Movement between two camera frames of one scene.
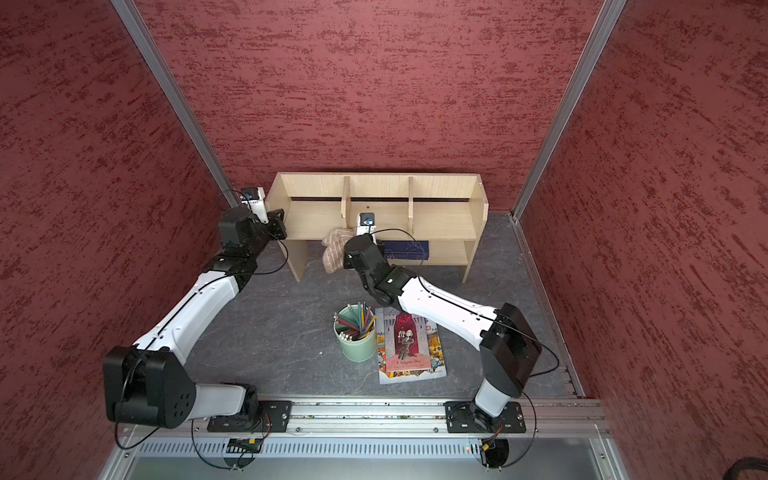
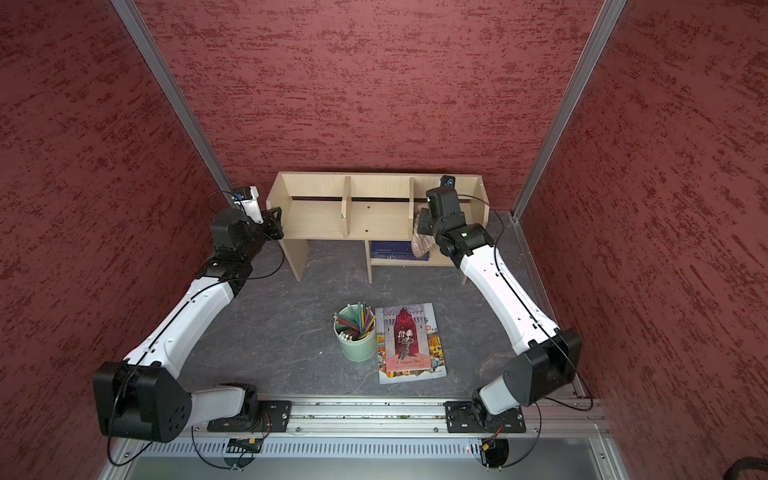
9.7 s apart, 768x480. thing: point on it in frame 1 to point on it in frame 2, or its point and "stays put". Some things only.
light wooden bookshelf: [419, 218] stays put
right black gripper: [349, 260] to [424, 226]
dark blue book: [406, 249] stays put
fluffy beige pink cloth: [334, 242] to [422, 243]
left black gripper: [277, 222] stays put
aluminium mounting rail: [391, 418] stays put
